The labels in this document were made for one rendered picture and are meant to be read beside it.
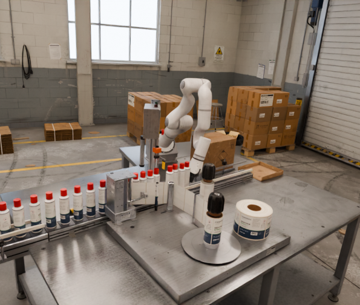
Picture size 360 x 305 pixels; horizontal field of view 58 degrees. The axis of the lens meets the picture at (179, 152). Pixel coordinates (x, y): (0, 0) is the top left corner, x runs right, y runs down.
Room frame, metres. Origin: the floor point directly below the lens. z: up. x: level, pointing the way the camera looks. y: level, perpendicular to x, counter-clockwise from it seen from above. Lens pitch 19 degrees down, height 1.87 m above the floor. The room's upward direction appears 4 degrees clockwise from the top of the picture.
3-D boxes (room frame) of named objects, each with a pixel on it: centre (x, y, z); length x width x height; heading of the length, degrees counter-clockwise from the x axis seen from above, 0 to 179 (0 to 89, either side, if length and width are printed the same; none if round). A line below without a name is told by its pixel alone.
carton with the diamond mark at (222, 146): (2.66, -0.29, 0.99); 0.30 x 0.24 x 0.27; 128
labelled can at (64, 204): (1.55, 0.60, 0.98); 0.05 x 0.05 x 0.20
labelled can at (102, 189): (1.69, 0.43, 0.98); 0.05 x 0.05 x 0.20
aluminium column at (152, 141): (2.08, 0.18, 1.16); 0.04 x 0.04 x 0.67; 40
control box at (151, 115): (2.00, 0.19, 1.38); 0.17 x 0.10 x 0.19; 5
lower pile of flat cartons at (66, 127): (5.91, 2.26, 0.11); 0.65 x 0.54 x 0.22; 116
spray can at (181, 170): (2.06, -0.02, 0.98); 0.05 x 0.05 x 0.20
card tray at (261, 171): (2.63, -0.72, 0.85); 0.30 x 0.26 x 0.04; 130
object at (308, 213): (2.00, -0.11, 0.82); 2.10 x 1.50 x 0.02; 130
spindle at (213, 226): (1.43, -0.20, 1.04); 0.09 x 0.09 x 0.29
